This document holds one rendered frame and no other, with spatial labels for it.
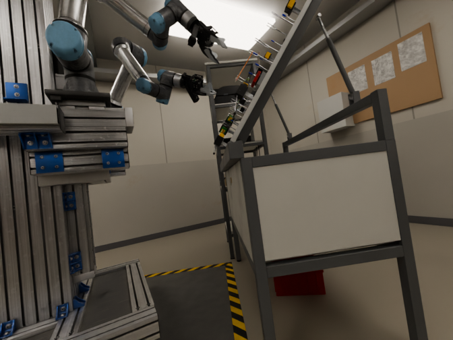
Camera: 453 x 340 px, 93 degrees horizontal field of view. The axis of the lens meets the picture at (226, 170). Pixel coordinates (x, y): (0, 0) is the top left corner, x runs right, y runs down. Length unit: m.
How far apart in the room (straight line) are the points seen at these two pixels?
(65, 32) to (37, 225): 0.81
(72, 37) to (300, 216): 1.07
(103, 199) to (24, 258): 2.14
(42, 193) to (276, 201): 1.03
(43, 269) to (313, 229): 1.15
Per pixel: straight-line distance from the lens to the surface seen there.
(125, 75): 1.69
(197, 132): 3.73
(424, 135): 2.99
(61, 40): 1.10
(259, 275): 0.87
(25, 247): 1.31
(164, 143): 3.53
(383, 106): 1.05
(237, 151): 0.79
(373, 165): 0.99
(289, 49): 1.14
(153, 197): 3.41
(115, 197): 3.37
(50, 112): 1.00
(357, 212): 0.95
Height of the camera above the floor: 0.73
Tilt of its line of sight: 2 degrees up
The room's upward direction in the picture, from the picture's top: 7 degrees counter-clockwise
